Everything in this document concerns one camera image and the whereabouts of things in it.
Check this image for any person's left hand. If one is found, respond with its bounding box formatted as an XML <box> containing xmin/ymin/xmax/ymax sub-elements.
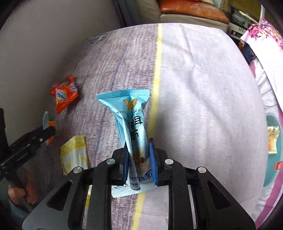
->
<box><xmin>8</xmin><ymin>169</ymin><xmax>37</xmax><ymax>205</ymax></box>

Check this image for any orange cushion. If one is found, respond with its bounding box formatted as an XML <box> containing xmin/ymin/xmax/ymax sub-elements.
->
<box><xmin>160</xmin><ymin>0</ymin><xmax>230</xmax><ymax>24</ymax></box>

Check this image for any beige sofa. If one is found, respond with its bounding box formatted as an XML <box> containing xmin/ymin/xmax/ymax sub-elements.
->
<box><xmin>137</xmin><ymin>0</ymin><xmax>230</xmax><ymax>33</ymax></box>

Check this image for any pink floral blanket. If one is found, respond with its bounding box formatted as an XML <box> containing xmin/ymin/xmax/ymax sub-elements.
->
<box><xmin>240</xmin><ymin>19</ymin><xmax>283</xmax><ymax>224</ymax></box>

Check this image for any grey blue curtain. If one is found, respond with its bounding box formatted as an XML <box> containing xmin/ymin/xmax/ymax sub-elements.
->
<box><xmin>111</xmin><ymin>0</ymin><xmax>135</xmax><ymax>28</ymax></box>

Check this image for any orange snack packet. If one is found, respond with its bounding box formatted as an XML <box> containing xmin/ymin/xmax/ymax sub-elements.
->
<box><xmin>49</xmin><ymin>76</ymin><xmax>80</xmax><ymax>114</ymax></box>

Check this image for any yellow drink carton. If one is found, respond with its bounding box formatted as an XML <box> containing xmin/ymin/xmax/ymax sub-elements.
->
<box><xmin>267</xmin><ymin>126</ymin><xmax>279</xmax><ymax>154</ymax></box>

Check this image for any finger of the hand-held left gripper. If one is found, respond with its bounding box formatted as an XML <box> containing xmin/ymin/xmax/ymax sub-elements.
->
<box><xmin>9</xmin><ymin>126</ymin><xmax>56</xmax><ymax>155</ymax></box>

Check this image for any teal plastic bin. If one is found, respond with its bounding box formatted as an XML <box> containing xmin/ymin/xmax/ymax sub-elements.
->
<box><xmin>263</xmin><ymin>112</ymin><xmax>283</xmax><ymax>191</ymax></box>

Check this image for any white orange small wrapper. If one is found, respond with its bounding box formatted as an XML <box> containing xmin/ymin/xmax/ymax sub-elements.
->
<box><xmin>43</xmin><ymin>111</ymin><xmax>56</xmax><ymax>145</ymax></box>

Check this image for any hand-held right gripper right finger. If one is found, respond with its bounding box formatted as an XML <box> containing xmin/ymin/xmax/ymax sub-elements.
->
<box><xmin>149</xmin><ymin>137</ymin><xmax>256</xmax><ymax>230</ymax></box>

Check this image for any yellow white wrapper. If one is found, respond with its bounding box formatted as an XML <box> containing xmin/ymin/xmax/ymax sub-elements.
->
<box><xmin>60</xmin><ymin>135</ymin><xmax>89</xmax><ymax>176</ymax></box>

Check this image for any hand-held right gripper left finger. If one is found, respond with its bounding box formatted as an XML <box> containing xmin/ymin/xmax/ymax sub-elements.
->
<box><xmin>22</xmin><ymin>142</ymin><xmax>131</xmax><ymax>230</ymax></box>

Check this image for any cluttered shelf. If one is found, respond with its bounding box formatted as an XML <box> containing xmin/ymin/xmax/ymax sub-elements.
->
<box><xmin>229</xmin><ymin>4</ymin><xmax>262</xmax><ymax>41</ymax></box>

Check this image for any light blue snack packet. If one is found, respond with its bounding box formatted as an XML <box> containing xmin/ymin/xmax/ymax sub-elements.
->
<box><xmin>96</xmin><ymin>88</ymin><xmax>155</xmax><ymax>198</ymax></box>

